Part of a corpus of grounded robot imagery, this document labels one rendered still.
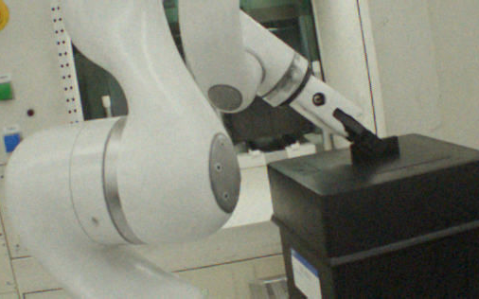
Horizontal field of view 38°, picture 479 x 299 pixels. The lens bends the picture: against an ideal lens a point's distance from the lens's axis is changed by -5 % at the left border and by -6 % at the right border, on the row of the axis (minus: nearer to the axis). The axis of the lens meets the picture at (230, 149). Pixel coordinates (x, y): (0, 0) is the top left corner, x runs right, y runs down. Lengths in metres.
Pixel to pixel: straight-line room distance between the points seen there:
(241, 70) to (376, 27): 0.47
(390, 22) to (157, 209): 0.85
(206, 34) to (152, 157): 0.35
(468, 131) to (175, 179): 0.97
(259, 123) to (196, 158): 1.31
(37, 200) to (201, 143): 0.16
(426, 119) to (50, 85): 0.72
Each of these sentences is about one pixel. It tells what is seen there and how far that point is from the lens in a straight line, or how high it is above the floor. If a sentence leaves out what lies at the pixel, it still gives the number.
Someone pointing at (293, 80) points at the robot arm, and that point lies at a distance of 1.04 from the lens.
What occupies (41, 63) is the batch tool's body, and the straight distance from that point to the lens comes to 1.39.
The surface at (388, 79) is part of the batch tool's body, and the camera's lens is 1.37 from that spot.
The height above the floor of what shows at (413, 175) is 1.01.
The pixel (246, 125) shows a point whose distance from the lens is 1.90.
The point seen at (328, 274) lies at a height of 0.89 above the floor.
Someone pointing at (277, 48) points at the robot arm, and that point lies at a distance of 1.04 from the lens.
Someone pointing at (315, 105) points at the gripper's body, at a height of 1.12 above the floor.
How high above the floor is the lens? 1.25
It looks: 10 degrees down
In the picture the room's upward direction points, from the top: 9 degrees counter-clockwise
